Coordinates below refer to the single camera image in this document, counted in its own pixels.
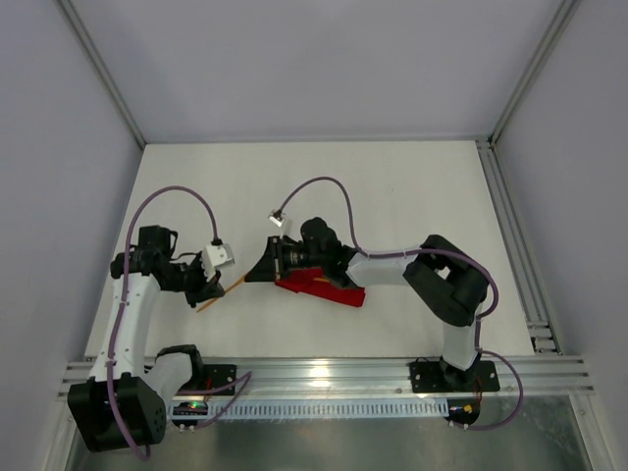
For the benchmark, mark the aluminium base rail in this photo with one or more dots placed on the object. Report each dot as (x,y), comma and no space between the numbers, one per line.
(345,378)

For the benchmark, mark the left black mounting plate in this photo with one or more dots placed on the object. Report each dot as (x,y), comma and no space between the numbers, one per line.
(216,378)

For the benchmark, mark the right aluminium frame post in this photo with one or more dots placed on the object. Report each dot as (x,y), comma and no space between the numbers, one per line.
(552,33)

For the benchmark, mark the red cloth napkin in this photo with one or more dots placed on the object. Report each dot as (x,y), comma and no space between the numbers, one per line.
(312,282)

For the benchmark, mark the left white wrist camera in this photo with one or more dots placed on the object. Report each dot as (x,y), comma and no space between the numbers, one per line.
(215,258)

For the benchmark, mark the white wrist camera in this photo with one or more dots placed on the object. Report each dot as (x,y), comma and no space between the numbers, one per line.
(279,219)
(215,258)

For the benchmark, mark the left aluminium frame post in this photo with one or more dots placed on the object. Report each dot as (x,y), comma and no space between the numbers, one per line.
(90,50)

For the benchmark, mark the aluminium frame post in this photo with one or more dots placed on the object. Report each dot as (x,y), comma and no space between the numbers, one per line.
(552,33)
(90,50)

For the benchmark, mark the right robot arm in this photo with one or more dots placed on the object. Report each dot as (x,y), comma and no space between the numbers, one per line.
(451,284)

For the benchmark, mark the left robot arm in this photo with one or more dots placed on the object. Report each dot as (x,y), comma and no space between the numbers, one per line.
(122,403)

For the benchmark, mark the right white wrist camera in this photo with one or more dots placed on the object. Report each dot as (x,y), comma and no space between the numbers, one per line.
(279,219)

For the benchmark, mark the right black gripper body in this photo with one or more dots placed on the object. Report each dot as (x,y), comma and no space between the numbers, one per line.
(278,260)

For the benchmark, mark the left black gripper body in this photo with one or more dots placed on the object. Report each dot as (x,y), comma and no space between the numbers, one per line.
(200,283)

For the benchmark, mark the white slotted cable duct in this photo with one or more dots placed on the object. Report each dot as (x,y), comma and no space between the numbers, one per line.
(361,408)

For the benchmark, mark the black mounting plate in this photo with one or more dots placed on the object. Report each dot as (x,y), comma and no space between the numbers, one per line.
(216,378)
(435,376)

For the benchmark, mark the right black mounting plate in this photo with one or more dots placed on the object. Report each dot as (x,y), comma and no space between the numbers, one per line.
(435,376)

